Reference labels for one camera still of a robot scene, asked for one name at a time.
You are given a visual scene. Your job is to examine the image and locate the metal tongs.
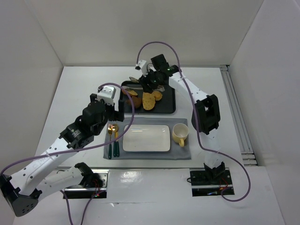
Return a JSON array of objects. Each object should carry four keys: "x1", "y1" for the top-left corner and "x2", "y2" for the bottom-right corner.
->
[{"x1": 121, "y1": 76, "x2": 166, "y2": 92}]

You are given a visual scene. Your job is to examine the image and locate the crusty bread slice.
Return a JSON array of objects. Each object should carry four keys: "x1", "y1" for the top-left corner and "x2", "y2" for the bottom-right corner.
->
[{"x1": 122, "y1": 90, "x2": 138, "y2": 97}]

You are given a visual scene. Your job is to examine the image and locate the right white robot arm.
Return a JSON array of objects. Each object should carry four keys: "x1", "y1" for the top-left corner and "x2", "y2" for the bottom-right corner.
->
[{"x1": 135, "y1": 54, "x2": 225, "y2": 180}]

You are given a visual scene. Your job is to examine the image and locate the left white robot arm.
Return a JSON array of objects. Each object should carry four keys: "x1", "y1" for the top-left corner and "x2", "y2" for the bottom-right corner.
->
[{"x1": 0, "y1": 94, "x2": 124, "y2": 217}]

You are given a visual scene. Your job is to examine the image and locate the round brown bread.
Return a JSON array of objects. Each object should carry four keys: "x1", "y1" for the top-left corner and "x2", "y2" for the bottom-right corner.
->
[{"x1": 131, "y1": 96, "x2": 143, "y2": 109}]

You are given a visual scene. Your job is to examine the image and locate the small orange bread roll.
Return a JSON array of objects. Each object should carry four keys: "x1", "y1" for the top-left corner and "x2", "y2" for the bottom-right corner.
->
[{"x1": 152, "y1": 90, "x2": 163, "y2": 101}]

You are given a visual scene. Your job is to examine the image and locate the seeded bread slice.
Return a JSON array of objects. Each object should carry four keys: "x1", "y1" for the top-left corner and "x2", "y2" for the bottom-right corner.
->
[{"x1": 142, "y1": 92, "x2": 156, "y2": 111}]

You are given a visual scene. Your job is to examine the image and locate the black baking tray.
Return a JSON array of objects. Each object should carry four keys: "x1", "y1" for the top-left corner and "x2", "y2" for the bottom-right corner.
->
[{"x1": 134, "y1": 85, "x2": 176, "y2": 114}]

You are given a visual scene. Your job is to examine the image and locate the white rectangular plate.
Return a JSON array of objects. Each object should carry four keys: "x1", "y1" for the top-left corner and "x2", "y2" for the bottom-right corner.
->
[{"x1": 122, "y1": 125, "x2": 171, "y2": 152}]

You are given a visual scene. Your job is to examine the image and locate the yellow mug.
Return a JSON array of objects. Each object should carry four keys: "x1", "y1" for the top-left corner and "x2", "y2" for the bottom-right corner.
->
[{"x1": 172, "y1": 123, "x2": 189, "y2": 147}]

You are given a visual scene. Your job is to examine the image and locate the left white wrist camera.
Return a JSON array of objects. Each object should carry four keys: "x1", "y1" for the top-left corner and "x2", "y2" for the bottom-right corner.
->
[{"x1": 97, "y1": 85, "x2": 116, "y2": 106}]

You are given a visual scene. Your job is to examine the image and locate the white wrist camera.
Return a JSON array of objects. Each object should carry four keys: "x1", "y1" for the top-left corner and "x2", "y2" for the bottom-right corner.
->
[
  {"x1": 135, "y1": 60, "x2": 148, "y2": 76},
  {"x1": 97, "y1": 85, "x2": 116, "y2": 106}
]

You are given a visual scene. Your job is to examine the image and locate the gold fork green handle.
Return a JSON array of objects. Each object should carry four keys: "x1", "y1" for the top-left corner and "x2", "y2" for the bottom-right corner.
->
[{"x1": 108, "y1": 124, "x2": 113, "y2": 159}]

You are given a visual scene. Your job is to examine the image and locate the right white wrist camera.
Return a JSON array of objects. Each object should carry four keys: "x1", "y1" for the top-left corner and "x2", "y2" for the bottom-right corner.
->
[{"x1": 135, "y1": 60, "x2": 148, "y2": 76}]

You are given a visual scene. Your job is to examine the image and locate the gold spoon green handle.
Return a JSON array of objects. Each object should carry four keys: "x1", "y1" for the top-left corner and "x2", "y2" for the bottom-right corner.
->
[{"x1": 112, "y1": 124, "x2": 120, "y2": 157}]

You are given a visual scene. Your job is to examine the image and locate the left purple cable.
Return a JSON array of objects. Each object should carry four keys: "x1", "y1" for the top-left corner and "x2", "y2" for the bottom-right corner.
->
[{"x1": 0, "y1": 82, "x2": 135, "y2": 225}]

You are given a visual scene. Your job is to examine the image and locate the purple cable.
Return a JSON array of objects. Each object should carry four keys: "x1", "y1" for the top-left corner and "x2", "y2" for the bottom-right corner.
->
[
  {"x1": 0, "y1": 82, "x2": 135, "y2": 225},
  {"x1": 136, "y1": 41, "x2": 252, "y2": 202}
]

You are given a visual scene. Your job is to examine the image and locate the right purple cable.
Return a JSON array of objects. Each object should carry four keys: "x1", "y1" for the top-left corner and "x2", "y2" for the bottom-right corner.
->
[{"x1": 136, "y1": 41, "x2": 252, "y2": 202}]

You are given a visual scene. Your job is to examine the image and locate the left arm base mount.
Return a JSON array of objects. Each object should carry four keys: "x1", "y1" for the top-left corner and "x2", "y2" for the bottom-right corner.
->
[{"x1": 64, "y1": 163, "x2": 108, "y2": 199}]

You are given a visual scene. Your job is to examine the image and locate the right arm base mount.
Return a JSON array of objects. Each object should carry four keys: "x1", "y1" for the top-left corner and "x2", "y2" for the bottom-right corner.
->
[{"x1": 186, "y1": 168, "x2": 235, "y2": 197}]

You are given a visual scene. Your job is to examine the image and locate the aluminium rail frame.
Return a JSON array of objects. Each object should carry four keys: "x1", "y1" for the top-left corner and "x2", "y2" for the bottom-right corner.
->
[{"x1": 220, "y1": 65, "x2": 258, "y2": 166}]

